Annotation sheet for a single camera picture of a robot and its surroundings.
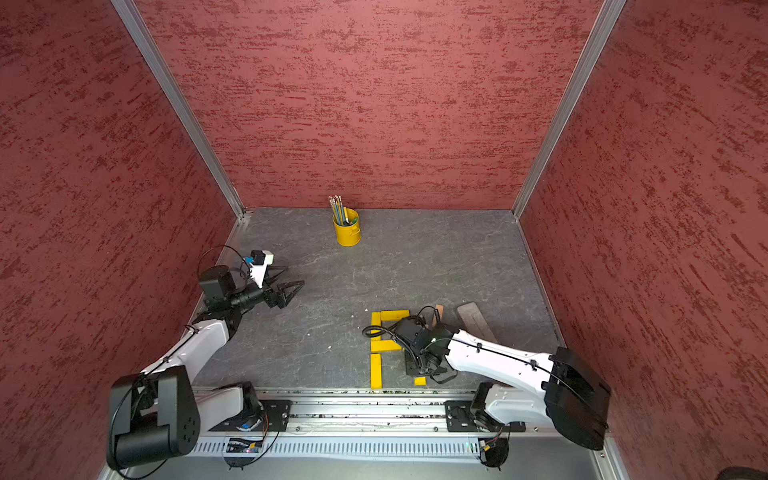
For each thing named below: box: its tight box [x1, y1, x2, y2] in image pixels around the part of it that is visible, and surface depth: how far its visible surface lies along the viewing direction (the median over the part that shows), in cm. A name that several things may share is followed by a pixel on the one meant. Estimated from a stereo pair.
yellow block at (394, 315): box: [381, 310, 411, 322], surface depth 94 cm
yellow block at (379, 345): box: [370, 336, 403, 353], surface depth 87 cm
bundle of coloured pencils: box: [328, 194, 350, 226], surface depth 105 cm
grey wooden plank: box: [456, 301, 498, 342], surface depth 91 cm
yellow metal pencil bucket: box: [332, 208, 361, 247], surface depth 106 cm
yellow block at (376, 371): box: [370, 353, 383, 390], surface depth 82 cm
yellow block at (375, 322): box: [371, 312, 381, 342], surface depth 92 cm
